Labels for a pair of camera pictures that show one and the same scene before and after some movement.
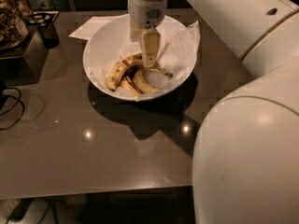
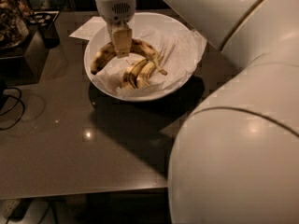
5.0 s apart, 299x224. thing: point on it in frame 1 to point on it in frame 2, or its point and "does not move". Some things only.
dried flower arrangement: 14,17 does not move
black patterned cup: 45,21 does not move
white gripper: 146,12 to 116,8
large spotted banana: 120,67 to 136,47
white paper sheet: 87,30 does not move
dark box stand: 23,63 does not move
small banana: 127,84 to 130,75
